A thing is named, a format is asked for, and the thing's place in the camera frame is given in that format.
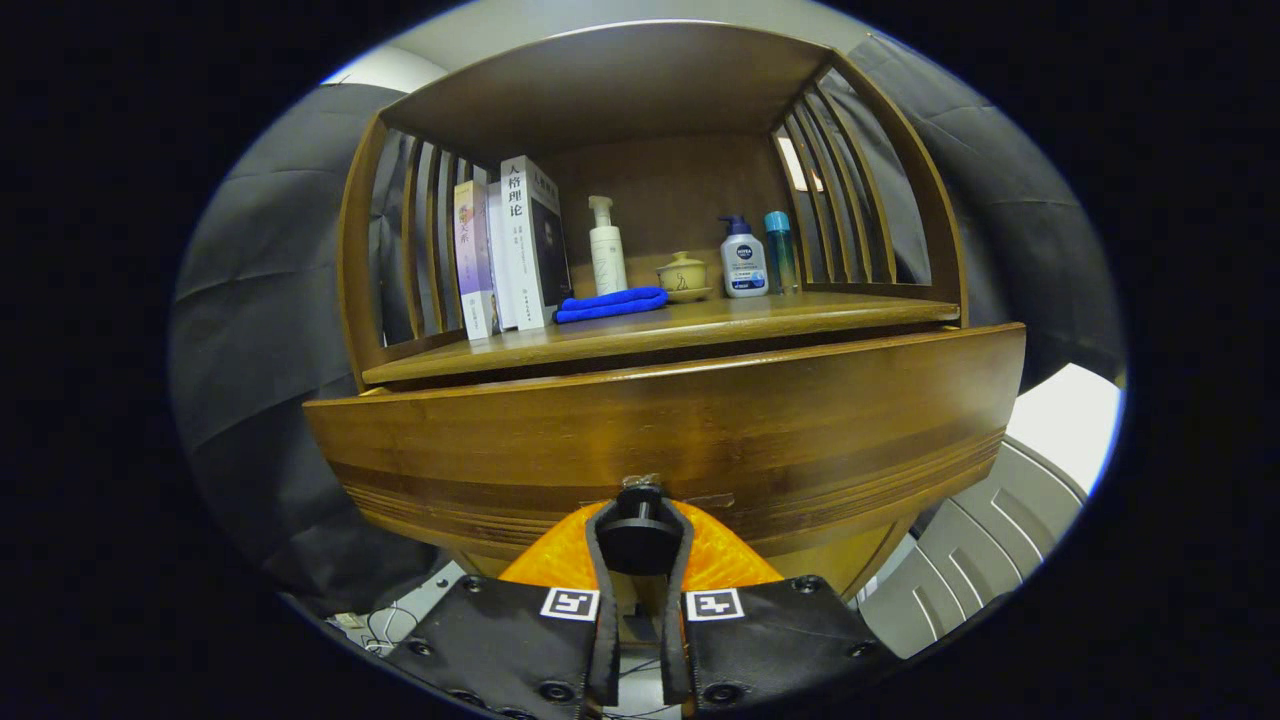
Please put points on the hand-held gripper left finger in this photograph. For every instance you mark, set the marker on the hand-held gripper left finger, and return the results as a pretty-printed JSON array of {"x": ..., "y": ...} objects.
[{"x": 605, "y": 640}]

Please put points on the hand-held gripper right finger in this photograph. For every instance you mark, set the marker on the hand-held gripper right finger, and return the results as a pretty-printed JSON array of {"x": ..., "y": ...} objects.
[{"x": 675, "y": 640}]

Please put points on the black round drawer knob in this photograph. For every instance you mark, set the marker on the black round drawer knob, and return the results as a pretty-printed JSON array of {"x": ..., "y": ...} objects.
[{"x": 638, "y": 530}]

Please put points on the wooden drawer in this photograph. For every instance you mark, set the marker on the wooden drawer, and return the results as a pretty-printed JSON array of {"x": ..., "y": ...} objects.
[{"x": 700, "y": 420}]

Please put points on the wooden countertop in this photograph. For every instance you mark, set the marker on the wooden countertop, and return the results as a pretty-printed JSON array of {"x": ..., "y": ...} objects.
[{"x": 700, "y": 325}]

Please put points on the wooden cabinet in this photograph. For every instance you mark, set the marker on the wooden cabinet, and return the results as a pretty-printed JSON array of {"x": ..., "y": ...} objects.
[{"x": 620, "y": 90}]

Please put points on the blue folded cloth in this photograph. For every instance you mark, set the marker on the blue folded cloth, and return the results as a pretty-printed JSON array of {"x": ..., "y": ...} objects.
[{"x": 610, "y": 303}]

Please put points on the yellow lidded tea cup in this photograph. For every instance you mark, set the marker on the yellow lidded tea cup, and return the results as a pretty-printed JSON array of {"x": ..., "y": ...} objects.
[{"x": 683, "y": 278}]

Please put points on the white bottle with blue pump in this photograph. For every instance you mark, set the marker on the white bottle with blue pump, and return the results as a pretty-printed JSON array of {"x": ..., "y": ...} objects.
[{"x": 744, "y": 265}]

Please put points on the thin white book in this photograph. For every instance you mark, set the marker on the thin white book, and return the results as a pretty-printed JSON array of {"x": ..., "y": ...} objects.
[{"x": 497, "y": 270}]

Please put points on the teal bottle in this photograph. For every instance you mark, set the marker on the teal bottle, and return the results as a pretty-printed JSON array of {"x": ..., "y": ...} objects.
[{"x": 780, "y": 255}]

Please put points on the thick white portrait book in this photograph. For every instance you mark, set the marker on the thick white portrait book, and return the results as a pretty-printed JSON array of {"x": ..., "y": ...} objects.
[{"x": 520, "y": 250}]

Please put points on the purple book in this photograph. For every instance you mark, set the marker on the purple book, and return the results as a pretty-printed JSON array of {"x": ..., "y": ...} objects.
[{"x": 472, "y": 260}]

